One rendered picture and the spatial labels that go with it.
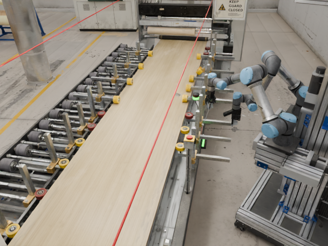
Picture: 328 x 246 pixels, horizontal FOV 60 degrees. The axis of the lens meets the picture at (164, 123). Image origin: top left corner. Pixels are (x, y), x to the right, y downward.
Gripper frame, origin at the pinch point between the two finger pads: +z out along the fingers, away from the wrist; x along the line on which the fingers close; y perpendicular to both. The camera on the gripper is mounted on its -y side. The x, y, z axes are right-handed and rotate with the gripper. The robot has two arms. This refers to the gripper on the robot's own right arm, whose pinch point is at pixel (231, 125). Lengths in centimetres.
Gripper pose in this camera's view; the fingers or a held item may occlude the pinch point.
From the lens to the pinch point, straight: 280.6
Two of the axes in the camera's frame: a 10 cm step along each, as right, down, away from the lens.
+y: 9.8, 0.9, -2.0
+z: 0.4, 8.3, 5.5
